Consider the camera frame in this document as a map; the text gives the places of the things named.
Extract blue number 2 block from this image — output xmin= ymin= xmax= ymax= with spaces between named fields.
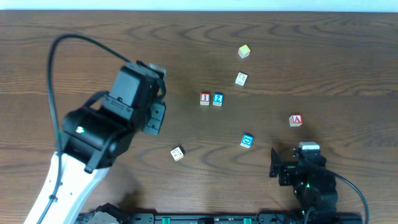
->
xmin=213 ymin=93 xmax=224 ymax=106

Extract plain engraved wooden block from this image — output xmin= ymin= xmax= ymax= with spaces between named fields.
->
xmin=235 ymin=72 xmax=248 ymax=86

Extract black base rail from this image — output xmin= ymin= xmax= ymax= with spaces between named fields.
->
xmin=75 ymin=203 xmax=363 ymax=224

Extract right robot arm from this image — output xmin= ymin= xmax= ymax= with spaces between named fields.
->
xmin=269 ymin=146 xmax=338 ymax=223

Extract red letter I block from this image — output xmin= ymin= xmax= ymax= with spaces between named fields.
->
xmin=200 ymin=93 xmax=210 ymax=106

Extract plain tilted wooden block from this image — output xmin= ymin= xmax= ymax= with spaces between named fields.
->
xmin=170 ymin=147 xmax=184 ymax=161

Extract red letter A block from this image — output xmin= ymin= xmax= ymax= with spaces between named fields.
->
xmin=289 ymin=114 xmax=303 ymax=127

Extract yellow top wooden block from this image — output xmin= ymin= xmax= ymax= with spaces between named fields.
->
xmin=238 ymin=45 xmax=251 ymax=58

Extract blue picture wooden block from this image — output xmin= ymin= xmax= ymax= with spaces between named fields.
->
xmin=240 ymin=134 xmax=254 ymax=148

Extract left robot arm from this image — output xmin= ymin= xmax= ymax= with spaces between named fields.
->
xmin=25 ymin=61 xmax=167 ymax=223

